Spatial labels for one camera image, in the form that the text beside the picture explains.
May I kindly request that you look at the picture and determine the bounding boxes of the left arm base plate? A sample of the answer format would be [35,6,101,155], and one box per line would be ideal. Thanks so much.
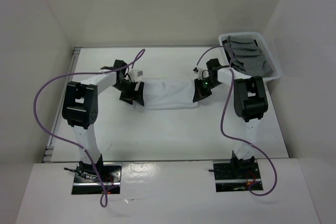
[71,162,122,195]

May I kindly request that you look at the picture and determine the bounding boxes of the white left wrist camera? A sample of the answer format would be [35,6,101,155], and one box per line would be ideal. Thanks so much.
[129,70,143,82]

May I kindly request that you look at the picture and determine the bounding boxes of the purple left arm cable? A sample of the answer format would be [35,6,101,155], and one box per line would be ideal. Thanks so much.
[34,48,146,208]

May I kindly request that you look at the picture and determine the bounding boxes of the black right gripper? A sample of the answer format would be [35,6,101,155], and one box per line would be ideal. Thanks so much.
[193,77,222,102]

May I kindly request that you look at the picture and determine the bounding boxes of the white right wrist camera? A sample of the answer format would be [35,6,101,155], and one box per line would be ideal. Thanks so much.
[193,67,208,80]

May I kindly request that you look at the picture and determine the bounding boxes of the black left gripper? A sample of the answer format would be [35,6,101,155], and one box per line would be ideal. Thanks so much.
[112,79,144,106]

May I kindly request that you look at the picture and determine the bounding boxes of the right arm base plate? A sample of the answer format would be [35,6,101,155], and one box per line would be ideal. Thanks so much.
[208,161,263,193]

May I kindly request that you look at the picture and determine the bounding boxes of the white plastic basket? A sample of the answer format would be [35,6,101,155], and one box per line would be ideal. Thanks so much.
[218,32,282,82]

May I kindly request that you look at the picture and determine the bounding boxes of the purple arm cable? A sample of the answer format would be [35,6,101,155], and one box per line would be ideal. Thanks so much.
[34,48,146,208]
[193,45,278,196]

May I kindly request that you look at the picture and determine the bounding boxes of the white skirt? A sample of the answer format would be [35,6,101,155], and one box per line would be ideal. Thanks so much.
[133,78,198,110]

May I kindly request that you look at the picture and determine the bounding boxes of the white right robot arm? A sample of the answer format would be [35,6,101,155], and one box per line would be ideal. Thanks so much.
[193,59,268,157]

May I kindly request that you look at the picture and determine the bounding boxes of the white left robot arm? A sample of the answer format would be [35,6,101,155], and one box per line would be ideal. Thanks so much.
[62,60,144,182]

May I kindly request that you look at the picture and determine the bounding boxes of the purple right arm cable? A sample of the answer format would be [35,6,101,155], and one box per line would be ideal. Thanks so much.
[193,45,278,196]

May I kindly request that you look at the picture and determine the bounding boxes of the grey skirts in basket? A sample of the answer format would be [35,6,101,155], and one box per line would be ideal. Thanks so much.
[222,36,273,78]

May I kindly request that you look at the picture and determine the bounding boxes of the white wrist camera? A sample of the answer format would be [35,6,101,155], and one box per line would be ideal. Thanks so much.
[129,70,143,82]
[193,67,208,80]

